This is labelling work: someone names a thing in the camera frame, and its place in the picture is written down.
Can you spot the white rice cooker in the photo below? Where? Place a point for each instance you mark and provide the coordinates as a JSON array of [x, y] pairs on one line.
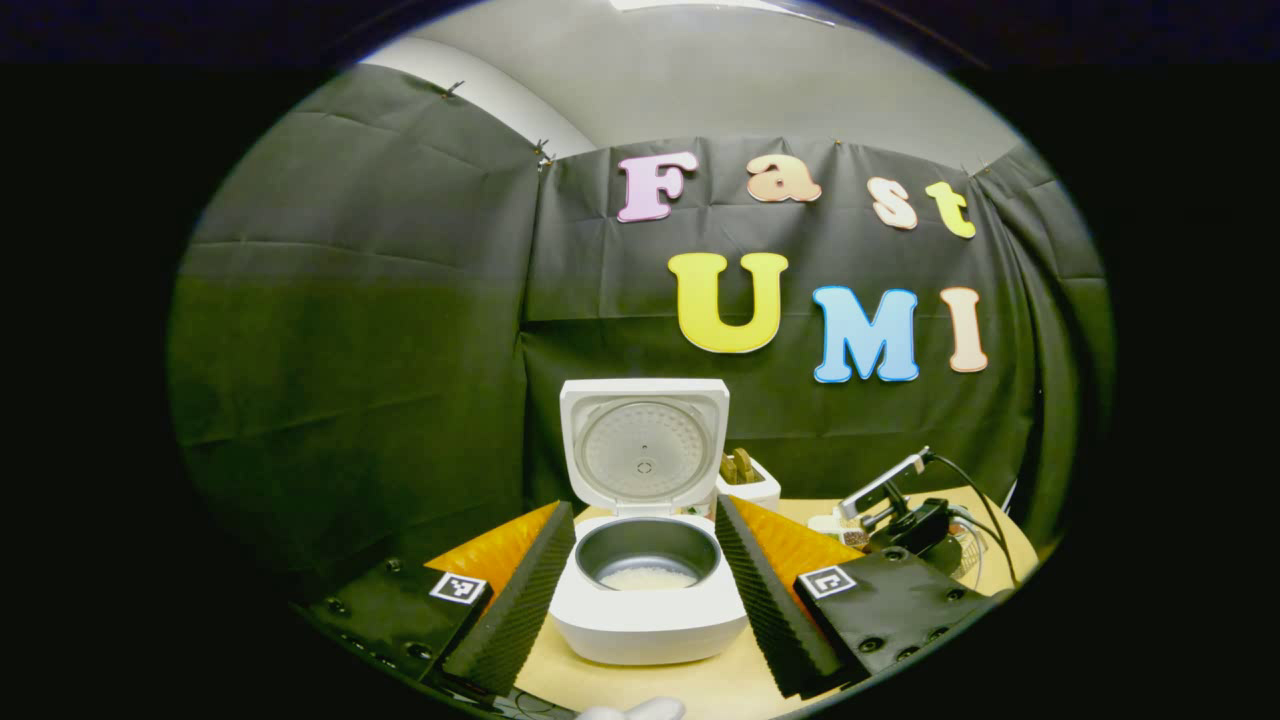
[[645, 625]]

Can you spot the black backdrop cloth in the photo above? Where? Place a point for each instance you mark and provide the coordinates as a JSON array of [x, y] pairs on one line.
[[350, 350]]

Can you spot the white rice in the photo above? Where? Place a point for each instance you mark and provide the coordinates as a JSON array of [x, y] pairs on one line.
[[648, 578]]

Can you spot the brown bread slice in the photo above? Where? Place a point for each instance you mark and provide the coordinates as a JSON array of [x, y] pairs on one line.
[[745, 465], [728, 468]]

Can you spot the large ceiling light panel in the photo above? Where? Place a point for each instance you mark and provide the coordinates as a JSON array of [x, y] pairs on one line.
[[720, 6]]

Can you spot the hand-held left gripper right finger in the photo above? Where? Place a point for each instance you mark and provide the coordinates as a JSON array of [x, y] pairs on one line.
[[770, 620]]

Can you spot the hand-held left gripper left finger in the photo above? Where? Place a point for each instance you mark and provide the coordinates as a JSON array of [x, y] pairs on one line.
[[515, 620]]

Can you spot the white toaster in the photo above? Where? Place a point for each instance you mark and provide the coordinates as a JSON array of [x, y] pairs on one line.
[[755, 495]]

